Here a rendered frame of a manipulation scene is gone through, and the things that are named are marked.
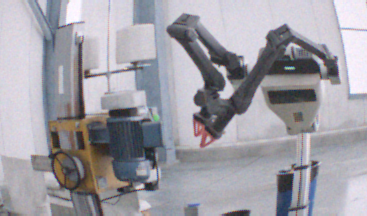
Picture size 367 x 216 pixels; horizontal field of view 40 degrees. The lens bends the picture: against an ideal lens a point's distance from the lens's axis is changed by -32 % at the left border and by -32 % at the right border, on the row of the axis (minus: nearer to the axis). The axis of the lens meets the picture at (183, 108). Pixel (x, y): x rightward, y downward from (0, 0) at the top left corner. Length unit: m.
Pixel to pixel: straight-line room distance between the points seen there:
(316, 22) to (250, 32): 1.55
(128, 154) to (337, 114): 8.42
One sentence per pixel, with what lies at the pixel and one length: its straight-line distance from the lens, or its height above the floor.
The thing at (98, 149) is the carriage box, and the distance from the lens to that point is 2.69.
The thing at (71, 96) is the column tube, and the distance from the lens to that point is 2.62.
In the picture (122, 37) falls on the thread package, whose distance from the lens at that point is 2.70.
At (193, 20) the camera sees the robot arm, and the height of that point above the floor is 1.68.
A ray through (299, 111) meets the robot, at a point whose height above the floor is 1.25.
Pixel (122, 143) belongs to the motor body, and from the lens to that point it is 2.57.
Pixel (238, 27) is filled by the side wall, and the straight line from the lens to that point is 11.25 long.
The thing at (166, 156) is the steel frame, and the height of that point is 0.15.
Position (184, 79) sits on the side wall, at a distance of 11.63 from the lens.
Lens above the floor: 1.48
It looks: 3 degrees down
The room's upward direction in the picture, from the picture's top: 5 degrees counter-clockwise
